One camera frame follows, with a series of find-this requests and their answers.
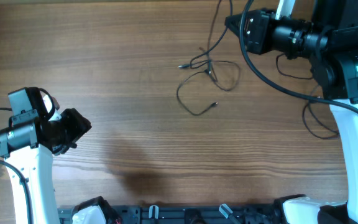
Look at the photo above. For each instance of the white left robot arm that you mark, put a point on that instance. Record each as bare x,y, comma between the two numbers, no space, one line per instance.
37,132

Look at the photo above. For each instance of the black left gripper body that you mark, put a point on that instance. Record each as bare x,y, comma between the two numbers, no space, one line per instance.
69,129

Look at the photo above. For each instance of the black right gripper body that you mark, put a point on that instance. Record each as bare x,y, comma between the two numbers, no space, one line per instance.
261,45

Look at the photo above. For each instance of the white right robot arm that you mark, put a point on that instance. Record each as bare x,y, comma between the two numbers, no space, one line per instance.
330,42

